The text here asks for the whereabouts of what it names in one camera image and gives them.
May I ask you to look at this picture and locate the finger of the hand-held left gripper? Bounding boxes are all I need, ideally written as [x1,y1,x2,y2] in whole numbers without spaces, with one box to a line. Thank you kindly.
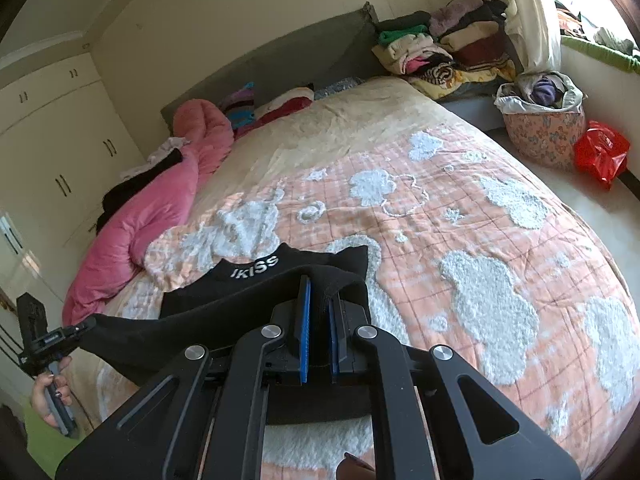
[62,316,99,344]

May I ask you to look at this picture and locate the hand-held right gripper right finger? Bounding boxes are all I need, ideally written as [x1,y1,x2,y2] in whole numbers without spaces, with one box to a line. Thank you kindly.
[327,295,582,480]

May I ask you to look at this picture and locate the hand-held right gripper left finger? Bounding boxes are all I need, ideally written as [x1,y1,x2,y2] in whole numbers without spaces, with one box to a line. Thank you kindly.
[55,275,313,480]

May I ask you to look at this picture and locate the black sweater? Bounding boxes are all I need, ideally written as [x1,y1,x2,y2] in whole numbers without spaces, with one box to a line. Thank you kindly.
[80,242,383,426]

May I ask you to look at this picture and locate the person's left forearm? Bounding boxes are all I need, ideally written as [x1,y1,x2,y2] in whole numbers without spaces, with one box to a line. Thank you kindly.
[20,407,76,471]

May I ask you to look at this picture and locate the pile of folded clothes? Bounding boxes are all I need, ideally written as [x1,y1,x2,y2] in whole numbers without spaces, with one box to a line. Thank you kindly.
[372,0,524,102]

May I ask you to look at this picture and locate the clothes on window sill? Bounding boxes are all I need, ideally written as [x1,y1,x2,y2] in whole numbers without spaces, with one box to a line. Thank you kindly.
[555,0,640,56]

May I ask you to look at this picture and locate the person's left hand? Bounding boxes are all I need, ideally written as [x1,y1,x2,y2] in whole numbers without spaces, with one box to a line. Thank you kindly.
[30,358,76,431]

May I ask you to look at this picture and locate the pink quilt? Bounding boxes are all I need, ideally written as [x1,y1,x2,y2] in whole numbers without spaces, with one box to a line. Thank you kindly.
[62,99,236,327]

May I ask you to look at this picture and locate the black garment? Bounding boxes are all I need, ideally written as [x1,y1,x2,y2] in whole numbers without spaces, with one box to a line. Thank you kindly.
[95,147,184,234]

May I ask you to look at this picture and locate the peach checkered blanket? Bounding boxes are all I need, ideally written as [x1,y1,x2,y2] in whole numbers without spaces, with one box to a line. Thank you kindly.
[65,75,640,480]

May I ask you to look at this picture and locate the white wardrobe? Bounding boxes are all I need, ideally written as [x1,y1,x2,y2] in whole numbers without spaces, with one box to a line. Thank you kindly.
[0,30,152,411]

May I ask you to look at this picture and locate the white cloth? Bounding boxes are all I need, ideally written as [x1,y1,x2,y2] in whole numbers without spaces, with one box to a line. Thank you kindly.
[120,137,188,181]

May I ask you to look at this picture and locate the red and white pillow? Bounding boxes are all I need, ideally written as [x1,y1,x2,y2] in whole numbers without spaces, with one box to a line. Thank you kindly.
[240,87,316,134]

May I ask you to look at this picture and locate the striped knitted cloth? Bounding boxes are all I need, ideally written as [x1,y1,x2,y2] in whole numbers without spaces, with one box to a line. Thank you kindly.
[217,82,259,137]

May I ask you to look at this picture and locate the grey floral cloth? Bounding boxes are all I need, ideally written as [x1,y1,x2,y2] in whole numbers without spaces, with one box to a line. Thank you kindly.
[312,77,364,102]

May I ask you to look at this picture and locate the grey headboard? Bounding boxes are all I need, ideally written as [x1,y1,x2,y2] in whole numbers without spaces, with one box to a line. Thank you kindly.
[160,2,382,137]

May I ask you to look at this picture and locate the floral laundry basket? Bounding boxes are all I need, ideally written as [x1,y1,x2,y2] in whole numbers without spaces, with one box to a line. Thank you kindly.
[494,71,587,174]

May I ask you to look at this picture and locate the purple cloth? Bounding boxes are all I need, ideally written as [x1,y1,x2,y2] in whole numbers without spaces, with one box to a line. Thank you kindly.
[531,82,559,109]

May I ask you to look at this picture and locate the red plastic bag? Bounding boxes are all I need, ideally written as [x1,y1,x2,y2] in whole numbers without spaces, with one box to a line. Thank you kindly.
[572,120,632,191]

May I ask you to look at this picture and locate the cream curtain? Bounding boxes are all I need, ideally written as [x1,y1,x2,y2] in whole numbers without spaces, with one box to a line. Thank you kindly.
[487,0,564,74]

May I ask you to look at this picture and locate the green cloth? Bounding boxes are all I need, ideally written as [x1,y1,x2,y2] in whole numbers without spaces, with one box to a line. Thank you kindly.
[560,35,640,74]

